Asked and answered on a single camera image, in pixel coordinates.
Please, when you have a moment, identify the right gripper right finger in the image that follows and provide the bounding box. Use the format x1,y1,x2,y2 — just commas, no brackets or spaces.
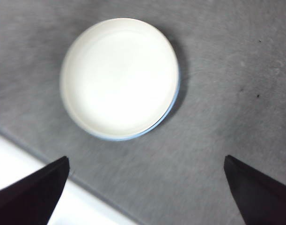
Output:
223,154,286,225

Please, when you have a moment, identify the blue round plate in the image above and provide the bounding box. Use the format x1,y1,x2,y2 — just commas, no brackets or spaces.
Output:
86,67,182,142

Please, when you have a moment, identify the white round plate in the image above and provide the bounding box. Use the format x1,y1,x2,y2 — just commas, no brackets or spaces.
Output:
59,17,181,141

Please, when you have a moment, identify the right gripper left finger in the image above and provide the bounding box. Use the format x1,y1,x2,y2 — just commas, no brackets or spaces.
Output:
0,156,71,225

